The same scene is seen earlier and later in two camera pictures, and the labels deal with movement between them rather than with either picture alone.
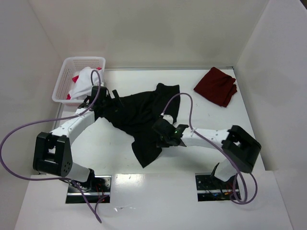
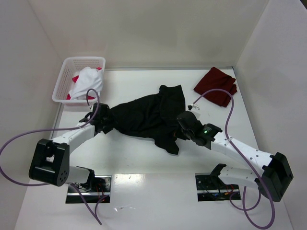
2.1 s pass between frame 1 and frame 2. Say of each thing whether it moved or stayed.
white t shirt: stayed
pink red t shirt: stayed
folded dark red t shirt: stayed
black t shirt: moved
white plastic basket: stayed
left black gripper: moved
